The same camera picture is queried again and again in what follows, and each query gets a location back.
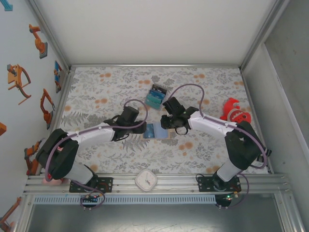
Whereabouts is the beige card holder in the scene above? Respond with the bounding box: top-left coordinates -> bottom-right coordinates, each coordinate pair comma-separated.
140,122 -> 172,140

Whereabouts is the bright blue credit card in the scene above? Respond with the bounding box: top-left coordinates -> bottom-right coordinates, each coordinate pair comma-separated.
143,123 -> 155,139

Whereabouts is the light teal credit card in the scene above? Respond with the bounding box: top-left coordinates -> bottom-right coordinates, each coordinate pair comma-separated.
145,98 -> 163,111

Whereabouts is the dark blue credit card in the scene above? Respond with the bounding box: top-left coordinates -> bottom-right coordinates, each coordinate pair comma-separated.
149,87 -> 166,99

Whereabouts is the black credit card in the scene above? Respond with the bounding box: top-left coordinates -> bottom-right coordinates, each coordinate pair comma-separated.
152,83 -> 168,94

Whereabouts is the floral tablecloth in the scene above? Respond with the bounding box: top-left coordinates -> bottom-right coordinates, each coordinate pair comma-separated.
49,66 -> 273,175

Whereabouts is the white square clock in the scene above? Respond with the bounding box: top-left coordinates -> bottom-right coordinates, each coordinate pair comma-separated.
134,168 -> 158,193

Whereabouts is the red fish toy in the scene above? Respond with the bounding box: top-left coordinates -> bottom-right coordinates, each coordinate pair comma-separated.
219,97 -> 252,123

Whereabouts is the small circuit board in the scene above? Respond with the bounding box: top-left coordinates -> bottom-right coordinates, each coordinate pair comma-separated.
81,194 -> 102,203
223,192 -> 239,201

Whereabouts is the striped sock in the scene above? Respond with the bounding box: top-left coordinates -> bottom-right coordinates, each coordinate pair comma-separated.
256,147 -> 273,168

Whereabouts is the pink pig plush toy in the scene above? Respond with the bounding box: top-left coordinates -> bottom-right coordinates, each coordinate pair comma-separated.
42,146 -> 70,187

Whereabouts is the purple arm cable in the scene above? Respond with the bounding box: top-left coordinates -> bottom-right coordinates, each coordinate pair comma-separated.
171,83 -> 269,210
45,99 -> 148,211

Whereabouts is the thin aluminium frame rail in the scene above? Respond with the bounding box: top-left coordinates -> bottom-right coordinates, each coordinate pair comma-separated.
69,63 -> 243,73

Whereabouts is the wide aluminium frame rail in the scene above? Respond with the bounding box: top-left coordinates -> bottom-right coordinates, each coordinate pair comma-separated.
23,173 -> 294,195

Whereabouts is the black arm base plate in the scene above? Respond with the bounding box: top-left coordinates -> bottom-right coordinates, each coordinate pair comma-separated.
69,177 -> 114,193
197,176 -> 242,193

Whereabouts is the aluminium side rail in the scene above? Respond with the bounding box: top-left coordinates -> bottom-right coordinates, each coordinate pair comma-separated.
44,68 -> 77,145

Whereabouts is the white slotted cable duct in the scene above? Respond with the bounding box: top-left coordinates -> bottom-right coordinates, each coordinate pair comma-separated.
32,195 -> 217,205

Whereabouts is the blue orange wall figure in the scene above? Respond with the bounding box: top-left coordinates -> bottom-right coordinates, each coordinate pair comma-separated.
53,60 -> 64,94

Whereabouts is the aluminium frame post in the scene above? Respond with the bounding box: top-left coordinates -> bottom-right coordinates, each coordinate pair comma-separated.
26,0 -> 73,71
240,0 -> 290,71

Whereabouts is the orange curved gripper wall figure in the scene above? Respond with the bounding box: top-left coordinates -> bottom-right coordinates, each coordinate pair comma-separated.
6,64 -> 32,105

